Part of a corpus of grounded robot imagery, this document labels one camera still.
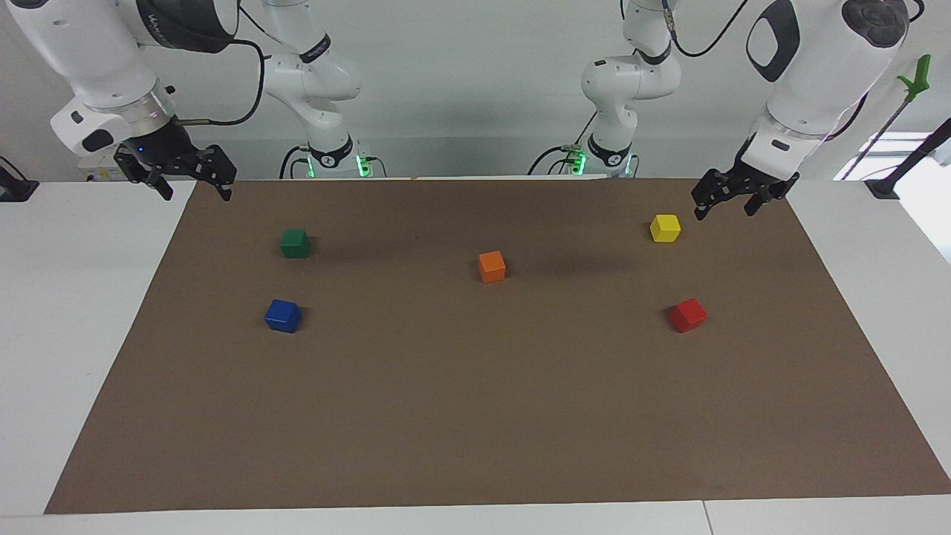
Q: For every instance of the red cube block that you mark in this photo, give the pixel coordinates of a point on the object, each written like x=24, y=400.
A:
x=687, y=315

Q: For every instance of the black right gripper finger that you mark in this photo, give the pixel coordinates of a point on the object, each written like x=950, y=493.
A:
x=160, y=186
x=226, y=189

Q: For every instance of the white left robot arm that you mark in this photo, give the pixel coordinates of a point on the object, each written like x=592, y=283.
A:
x=810, y=74

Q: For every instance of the black table clamp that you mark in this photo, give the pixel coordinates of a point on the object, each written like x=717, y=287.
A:
x=15, y=190

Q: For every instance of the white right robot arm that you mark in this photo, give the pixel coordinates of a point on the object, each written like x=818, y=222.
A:
x=89, y=52

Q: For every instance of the brown table mat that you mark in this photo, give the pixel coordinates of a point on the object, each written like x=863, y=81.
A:
x=475, y=401

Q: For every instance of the white power strip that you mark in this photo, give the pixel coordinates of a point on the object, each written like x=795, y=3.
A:
x=96, y=172

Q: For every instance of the green cube block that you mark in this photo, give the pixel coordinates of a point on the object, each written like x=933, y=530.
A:
x=294, y=243

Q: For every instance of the thin pole with green tip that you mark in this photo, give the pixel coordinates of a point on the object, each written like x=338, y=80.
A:
x=920, y=78

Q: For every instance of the yellow cube block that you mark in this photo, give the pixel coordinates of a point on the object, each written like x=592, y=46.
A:
x=665, y=228

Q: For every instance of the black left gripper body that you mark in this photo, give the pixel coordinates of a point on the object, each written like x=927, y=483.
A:
x=750, y=186

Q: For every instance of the blue cube block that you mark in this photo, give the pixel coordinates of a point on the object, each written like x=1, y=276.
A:
x=283, y=316

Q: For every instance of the orange cube block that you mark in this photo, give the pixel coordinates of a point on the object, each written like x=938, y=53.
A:
x=492, y=267

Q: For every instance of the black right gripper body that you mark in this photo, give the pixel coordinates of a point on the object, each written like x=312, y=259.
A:
x=167, y=156

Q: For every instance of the black pole with clamp base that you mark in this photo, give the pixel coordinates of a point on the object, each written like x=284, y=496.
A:
x=884, y=187

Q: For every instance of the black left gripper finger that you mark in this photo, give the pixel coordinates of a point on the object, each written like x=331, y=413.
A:
x=702, y=209
x=755, y=204

